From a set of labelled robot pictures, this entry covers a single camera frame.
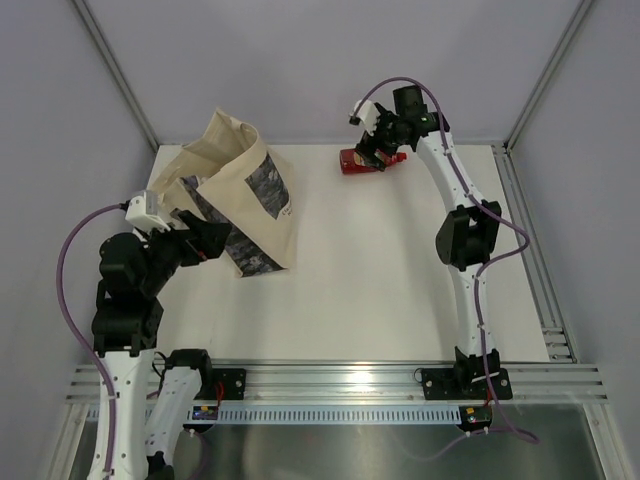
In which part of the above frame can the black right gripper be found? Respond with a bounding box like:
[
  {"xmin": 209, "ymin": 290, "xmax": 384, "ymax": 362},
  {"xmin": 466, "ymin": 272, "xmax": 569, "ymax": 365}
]
[{"xmin": 354, "ymin": 104, "xmax": 404, "ymax": 172}]

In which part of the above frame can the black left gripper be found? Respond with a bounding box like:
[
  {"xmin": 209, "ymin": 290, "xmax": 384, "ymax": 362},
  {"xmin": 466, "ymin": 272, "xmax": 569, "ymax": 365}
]
[{"xmin": 136, "ymin": 209, "xmax": 231, "ymax": 296}]

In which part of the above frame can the red dish soap bottle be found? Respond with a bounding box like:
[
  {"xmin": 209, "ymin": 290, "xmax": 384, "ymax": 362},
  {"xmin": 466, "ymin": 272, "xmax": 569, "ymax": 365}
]
[{"xmin": 339, "ymin": 149, "xmax": 408, "ymax": 175}]

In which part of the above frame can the beige canvas tote bag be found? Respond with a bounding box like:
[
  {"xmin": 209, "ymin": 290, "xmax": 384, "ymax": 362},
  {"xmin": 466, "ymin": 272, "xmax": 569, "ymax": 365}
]
[{"xmin": 149, "ymin": 109, "xmax": 297, "ymax": 277}]

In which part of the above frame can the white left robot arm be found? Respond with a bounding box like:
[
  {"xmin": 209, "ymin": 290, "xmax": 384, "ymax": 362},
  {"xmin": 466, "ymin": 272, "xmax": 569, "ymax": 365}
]
[{"xmin": 88, "ymin": 211, "xmax": 231, "ymax": 479}]

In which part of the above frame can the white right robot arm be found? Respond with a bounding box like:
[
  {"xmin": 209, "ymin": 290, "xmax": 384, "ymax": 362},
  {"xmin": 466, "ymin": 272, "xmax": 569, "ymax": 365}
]
[{"xmin": 350, "ymin": 86, "xmax": 502, "ymax": 400}]

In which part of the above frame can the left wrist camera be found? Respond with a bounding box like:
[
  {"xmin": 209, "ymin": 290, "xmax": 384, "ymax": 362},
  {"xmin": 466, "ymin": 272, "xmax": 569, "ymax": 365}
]
[{"xmin": 125, "ymin": 190, "xmax": 170, "ymax": 233}]

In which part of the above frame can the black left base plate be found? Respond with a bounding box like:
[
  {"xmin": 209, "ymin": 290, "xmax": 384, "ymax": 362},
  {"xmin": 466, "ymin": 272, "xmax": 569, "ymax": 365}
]
[{"xmin": 195, "ymin": 368, "xmax": 247, "ymax": 401}]

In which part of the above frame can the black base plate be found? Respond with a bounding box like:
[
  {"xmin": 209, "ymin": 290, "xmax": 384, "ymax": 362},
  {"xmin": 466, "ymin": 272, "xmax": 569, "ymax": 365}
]
[
  {"xmin": 195, "ymin": 368, "xmax": 247, "ymax": 401},
  {"xmin": 420, "ymin": 367, "xmax": 514, "ymax": 401}
]

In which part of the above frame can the aluminium mounting rail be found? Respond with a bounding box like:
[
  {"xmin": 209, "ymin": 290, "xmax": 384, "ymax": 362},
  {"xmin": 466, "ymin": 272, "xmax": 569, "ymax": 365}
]
[{"xmin": 64, "ymin": 357, "xmax": 609, "ymax": 401}]

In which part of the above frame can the white slotted cable duct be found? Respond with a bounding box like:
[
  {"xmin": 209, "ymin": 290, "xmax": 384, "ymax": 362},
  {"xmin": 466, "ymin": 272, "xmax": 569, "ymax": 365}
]
[{"xmin": 184, "ymin": 403, "xmax": 462, "ymax": 426}]

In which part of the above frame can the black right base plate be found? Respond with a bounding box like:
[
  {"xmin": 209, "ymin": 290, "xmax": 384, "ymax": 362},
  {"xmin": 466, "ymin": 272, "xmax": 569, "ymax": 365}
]
[{"xmin": 420, "ymin": 367, "xmax": 514, "ymax": 401}]

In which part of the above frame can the left aluminium frame post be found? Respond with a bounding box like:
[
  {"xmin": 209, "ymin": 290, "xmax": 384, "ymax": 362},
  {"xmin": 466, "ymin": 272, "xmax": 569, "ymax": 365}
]
[{"xmin": 69, "ymin": 0, "xmax": 160, "ymax": 153}]

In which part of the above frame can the aluminium frame post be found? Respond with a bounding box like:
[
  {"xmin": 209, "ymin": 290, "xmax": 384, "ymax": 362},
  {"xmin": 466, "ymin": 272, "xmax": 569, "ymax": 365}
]
[
  {"xmin": 69, "ymin": 0, "xmax": 160, "ymax": 153},
  {"xmin": 503, "ymin": 0, "xmax": 598, "ymax": 152}
]

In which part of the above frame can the right aluminium frame post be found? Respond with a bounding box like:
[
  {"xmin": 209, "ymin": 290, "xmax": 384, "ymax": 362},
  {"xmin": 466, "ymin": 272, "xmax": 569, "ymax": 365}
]
[{"xmin": 503, "ymin": 0, "xmax": 598, "ymax": 152}]

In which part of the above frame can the right side aluminium rail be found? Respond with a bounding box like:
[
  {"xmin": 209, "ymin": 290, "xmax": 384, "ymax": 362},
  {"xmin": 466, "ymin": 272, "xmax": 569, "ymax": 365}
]
[{"xmin": 491, "ymin": 144, "xmax": 580, "ymax": 364}]

